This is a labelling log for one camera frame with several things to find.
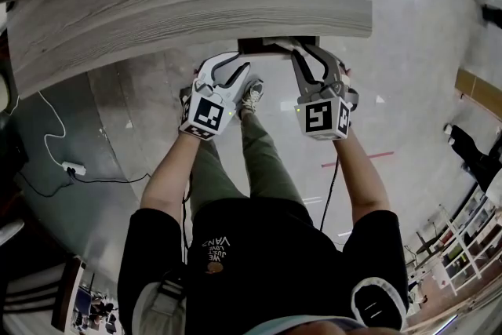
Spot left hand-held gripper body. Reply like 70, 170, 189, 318
178, 78, 243, 141

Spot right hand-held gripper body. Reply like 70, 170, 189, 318
293, 83, 360, 141

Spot white item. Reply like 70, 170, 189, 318
262, 36, 306, 53

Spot dark desk drawer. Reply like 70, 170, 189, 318
238, 35, 322, 60

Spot person's left forearm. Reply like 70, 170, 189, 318
140, 129, 221, 217

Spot person's right forearm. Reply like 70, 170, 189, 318
331, 125, 391, 225

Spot person's grey right shoe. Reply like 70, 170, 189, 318
240, 78, 265, 115

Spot person's green trousers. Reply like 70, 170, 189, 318
189, 110, 307, 223

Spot white power strip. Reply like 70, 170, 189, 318
61, 161, 87, 175

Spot wooden board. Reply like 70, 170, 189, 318
453, 67, 502, 111

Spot person's black t-shirt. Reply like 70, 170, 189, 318
116, 196, 411, 335

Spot white shelf rack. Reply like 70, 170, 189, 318
406, 184, 502, 297

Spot dark chair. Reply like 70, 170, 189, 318
0, 218, 88, 333

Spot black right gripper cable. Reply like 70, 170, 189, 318
318, 154, 340, 232

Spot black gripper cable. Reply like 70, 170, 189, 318
180, 171, 194, 262
318, 154, 340, 232

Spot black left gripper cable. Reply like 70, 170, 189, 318
180, 171, 194, 262

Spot black floor cable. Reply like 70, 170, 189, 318
14, 167, 153, 198

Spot white power cable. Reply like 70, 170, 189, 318
7, 89, 68, 166

